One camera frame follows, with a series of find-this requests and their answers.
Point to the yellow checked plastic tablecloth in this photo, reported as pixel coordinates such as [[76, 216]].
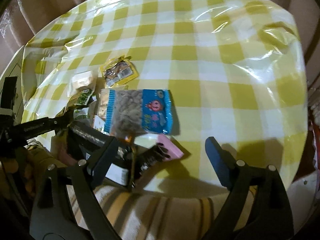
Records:
[[234, 68]]

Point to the black snack bar wrapper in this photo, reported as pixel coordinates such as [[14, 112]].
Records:
[[158, 153]]

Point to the beige embroidered curtain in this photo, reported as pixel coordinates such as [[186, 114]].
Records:
[[22, 19]]

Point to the beige small snack packet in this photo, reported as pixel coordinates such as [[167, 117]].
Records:
[[85, 80]]

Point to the green snack packet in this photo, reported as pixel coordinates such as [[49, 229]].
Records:
[[81, 108]]

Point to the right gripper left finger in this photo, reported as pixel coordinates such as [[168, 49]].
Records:
[[101, 159]]

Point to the pink snack bar wrapper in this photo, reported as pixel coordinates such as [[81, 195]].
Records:
[[169, 149]]

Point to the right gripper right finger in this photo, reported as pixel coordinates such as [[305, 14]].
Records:
[[222, 162]]

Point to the yellow nut snack packet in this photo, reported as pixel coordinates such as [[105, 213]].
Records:
[[118, 71]]

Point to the blue peanut snack bag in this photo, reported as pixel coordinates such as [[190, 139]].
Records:
[[136, 112]]

